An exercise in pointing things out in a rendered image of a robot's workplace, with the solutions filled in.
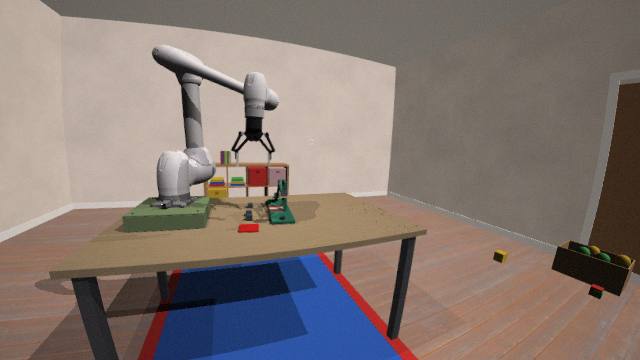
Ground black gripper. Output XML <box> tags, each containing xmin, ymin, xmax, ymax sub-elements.
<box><xmin>231</xmin><ymin>118</ymin><xmax>275</xmax><ymax>167</ymax></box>

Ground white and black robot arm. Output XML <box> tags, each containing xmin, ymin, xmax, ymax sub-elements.
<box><xmin>151</xmin><ymin>45</ymin><xmax>279</xmax><ymax>208</ymax></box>

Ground red flat square plate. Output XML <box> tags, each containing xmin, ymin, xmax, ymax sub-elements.
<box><xmin>238</xmin><ymin>224</ymin><xmax>259</xmax><ymax>233</ymax></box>

